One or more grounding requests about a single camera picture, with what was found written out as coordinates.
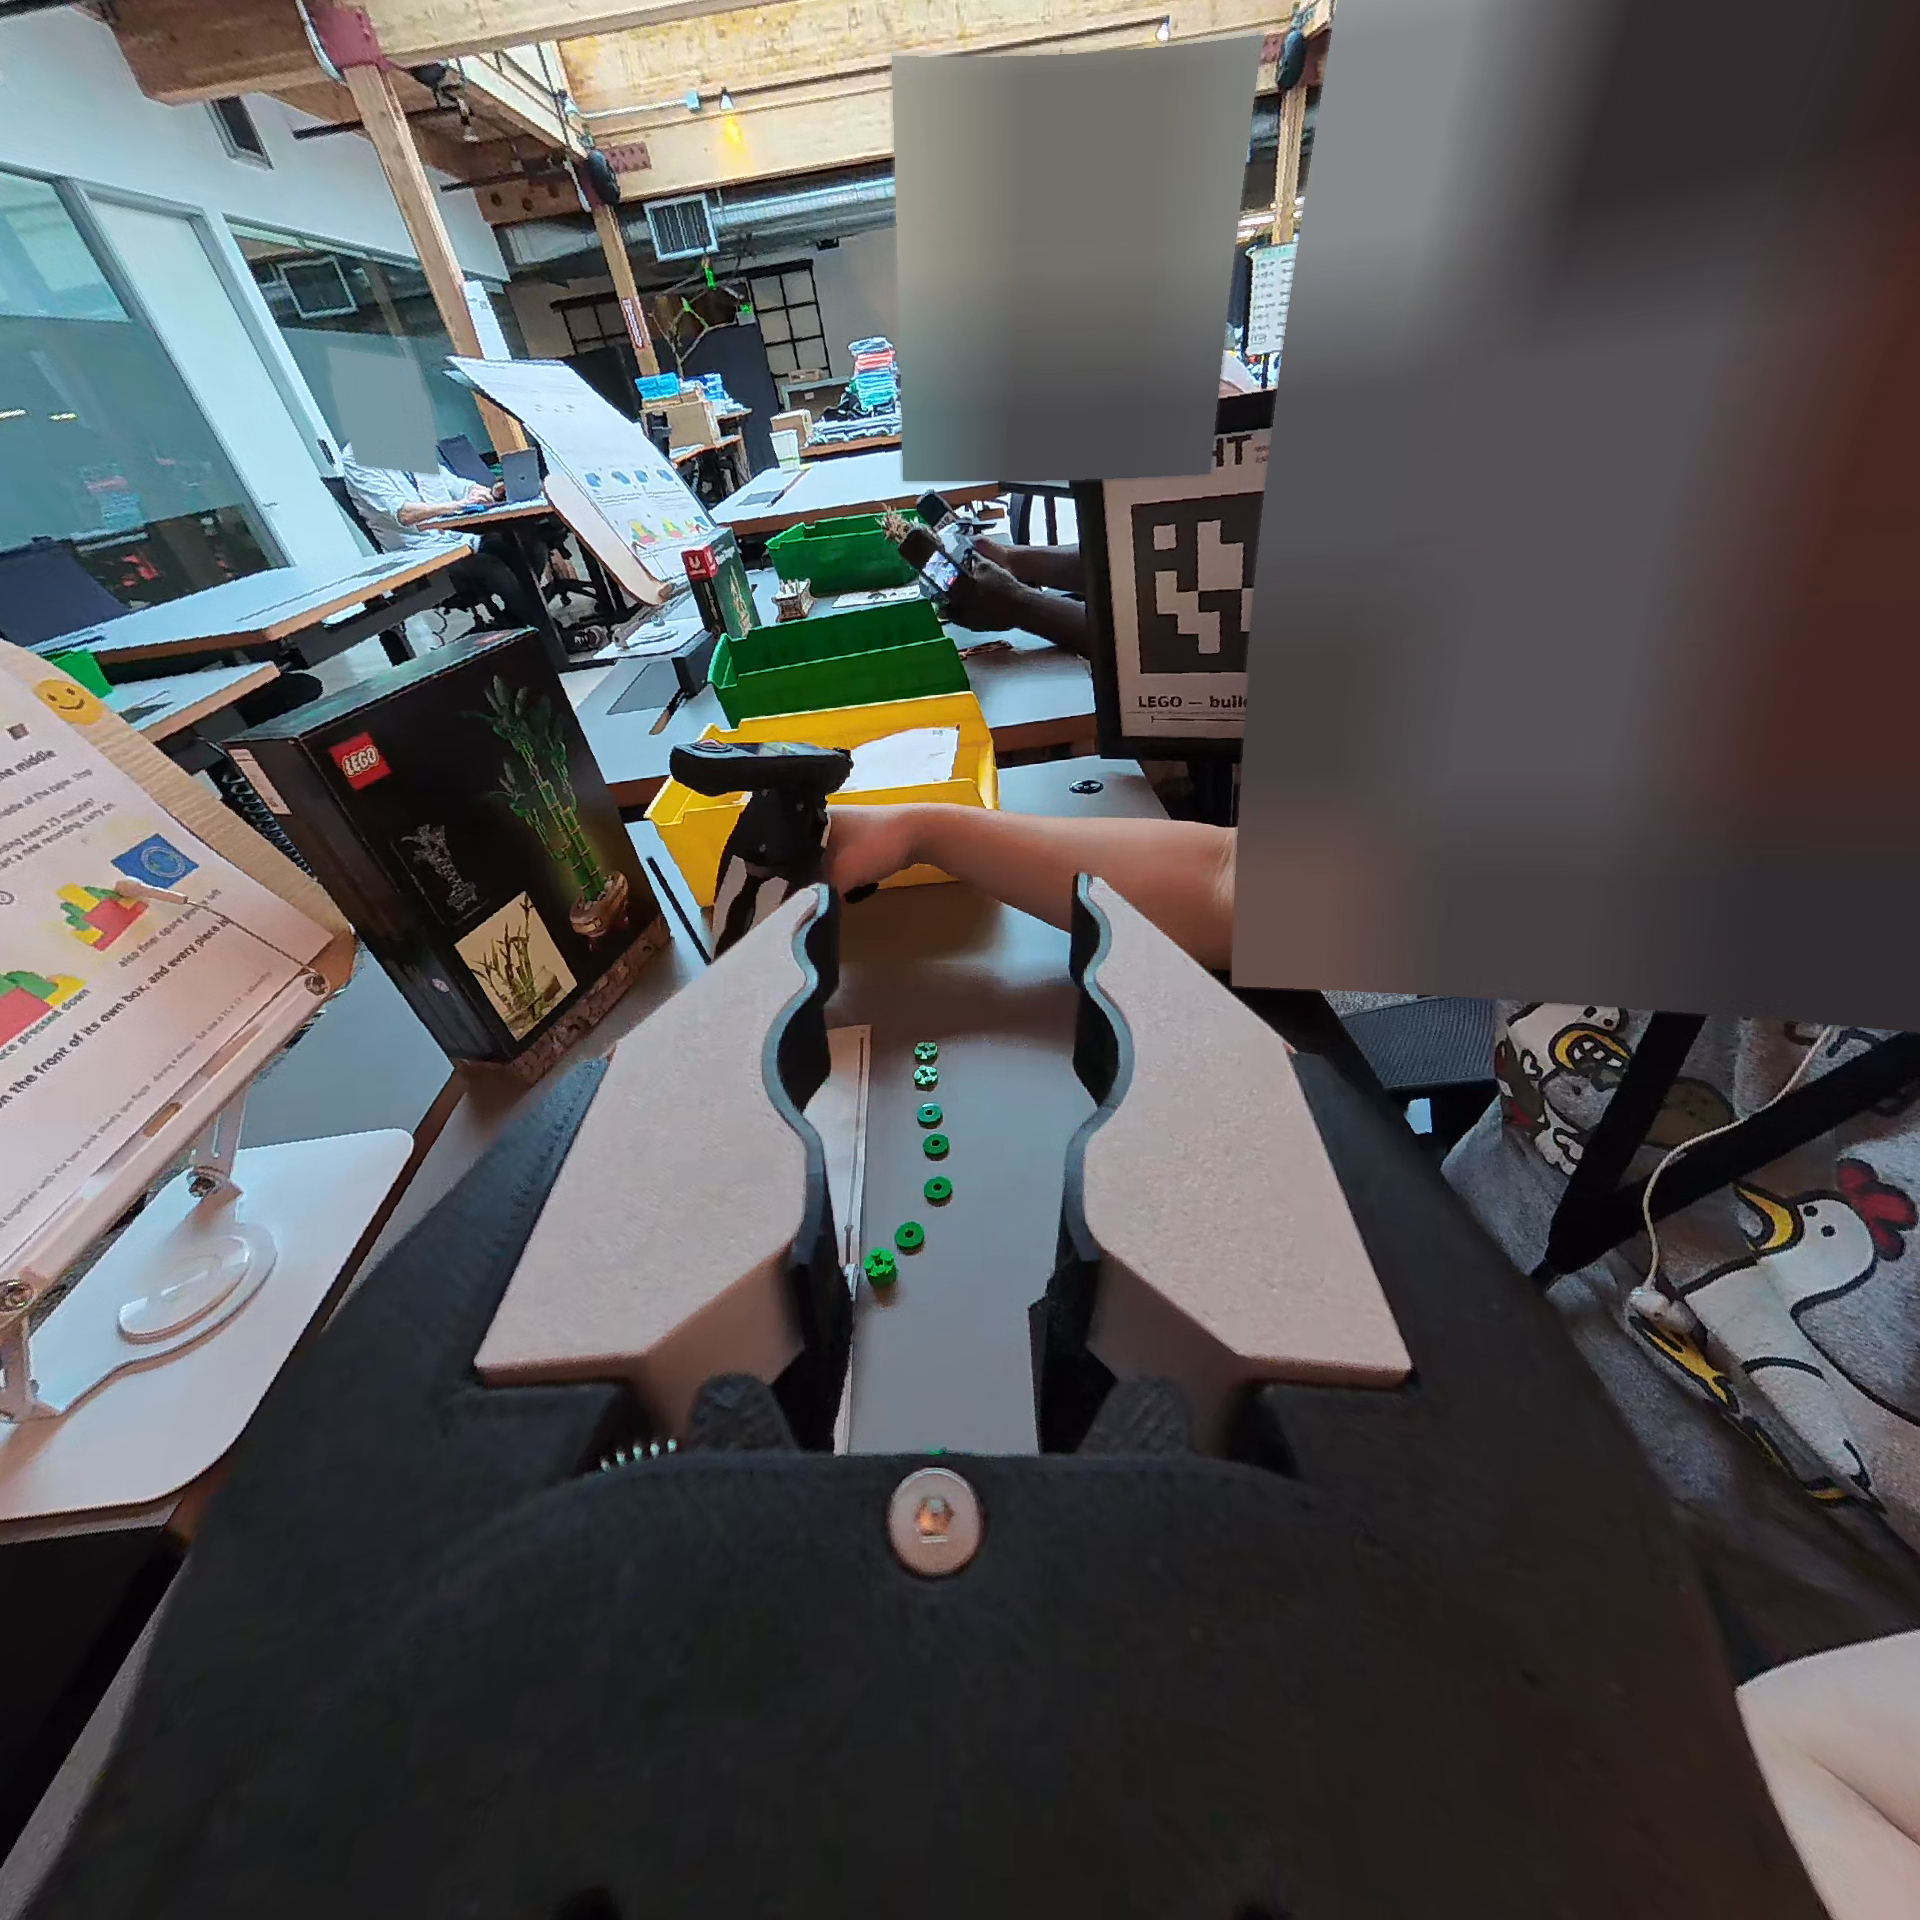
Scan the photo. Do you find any person's grey printed shirt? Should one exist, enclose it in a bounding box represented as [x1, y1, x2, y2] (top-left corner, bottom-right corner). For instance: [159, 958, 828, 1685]
[1439, 997, 1920, 1547]

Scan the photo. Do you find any green plastic bin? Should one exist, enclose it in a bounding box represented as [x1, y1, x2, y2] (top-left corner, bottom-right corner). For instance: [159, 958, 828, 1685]
[708, 597, 962, 726]
[765, 509, 922, 595]

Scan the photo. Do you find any person's leg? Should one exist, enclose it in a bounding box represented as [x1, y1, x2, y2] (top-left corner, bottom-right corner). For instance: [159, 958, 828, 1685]
[1737, 1639, 1920, 1920]

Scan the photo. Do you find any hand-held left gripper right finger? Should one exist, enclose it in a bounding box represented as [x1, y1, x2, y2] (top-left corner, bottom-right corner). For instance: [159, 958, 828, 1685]
[1036, 872, 1415, 1448]

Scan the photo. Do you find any open instruction booklet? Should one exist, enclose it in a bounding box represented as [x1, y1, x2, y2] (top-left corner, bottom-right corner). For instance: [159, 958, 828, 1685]
[816, 1024, 876, 1278]

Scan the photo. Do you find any person's right forearm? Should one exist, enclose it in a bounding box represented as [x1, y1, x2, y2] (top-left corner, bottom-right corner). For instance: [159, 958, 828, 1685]
[900, 802, 1238, 975]

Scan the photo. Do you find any another person's forearm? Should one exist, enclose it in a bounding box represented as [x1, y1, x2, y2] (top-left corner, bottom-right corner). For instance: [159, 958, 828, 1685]
[960, 539, 1087, 653]

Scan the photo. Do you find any row of small green pieces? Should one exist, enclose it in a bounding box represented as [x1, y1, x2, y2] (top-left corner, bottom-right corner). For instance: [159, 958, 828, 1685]
[861, 1037, 960, 1291]

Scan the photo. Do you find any black bamboo toy set box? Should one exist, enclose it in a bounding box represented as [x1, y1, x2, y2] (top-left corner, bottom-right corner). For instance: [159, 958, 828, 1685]
[221, 626, 672, 1070]

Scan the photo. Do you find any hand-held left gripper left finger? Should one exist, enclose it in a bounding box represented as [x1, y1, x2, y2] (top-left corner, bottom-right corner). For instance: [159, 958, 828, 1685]
[478, 885, 840, 1448]

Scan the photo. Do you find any yellow plastic bin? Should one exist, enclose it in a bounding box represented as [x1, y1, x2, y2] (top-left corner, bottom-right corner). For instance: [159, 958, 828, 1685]
[645, 693, 998, 910]

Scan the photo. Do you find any white earphone cable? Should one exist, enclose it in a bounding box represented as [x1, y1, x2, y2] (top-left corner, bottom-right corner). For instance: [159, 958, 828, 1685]
[1628, 1036, 1853, 1327]

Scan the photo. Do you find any document stand with instruction sheet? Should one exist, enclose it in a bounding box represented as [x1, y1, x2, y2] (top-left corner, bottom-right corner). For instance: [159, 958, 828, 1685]
[0, 638, 413, 1524]

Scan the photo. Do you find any black framed marker sign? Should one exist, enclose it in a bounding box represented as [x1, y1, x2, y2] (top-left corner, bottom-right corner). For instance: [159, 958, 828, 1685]
[1078, 434, 1268, 758]

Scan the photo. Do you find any background document stand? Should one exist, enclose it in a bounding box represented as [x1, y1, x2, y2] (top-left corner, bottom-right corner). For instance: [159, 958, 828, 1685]
[448, 356, 721, 605]

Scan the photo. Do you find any small dark green box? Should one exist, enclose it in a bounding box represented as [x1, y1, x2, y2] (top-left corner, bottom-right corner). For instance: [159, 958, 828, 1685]
[681, 528, 758, 640]

